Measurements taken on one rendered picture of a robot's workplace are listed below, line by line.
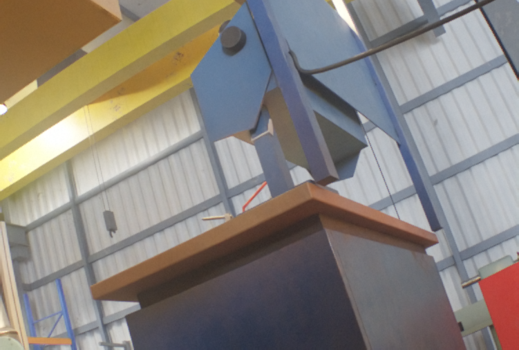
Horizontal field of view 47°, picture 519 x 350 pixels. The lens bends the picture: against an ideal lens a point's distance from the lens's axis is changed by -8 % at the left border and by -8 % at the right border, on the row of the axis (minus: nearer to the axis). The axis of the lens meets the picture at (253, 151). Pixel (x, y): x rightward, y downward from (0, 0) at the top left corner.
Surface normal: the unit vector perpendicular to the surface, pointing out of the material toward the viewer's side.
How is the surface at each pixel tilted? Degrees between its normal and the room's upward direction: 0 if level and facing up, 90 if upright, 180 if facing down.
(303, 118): 90
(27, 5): 180
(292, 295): 90
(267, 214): 90
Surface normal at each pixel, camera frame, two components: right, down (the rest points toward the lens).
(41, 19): 0.29, 0.87
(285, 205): -0.49, -0.21
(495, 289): -0.69, -0.09
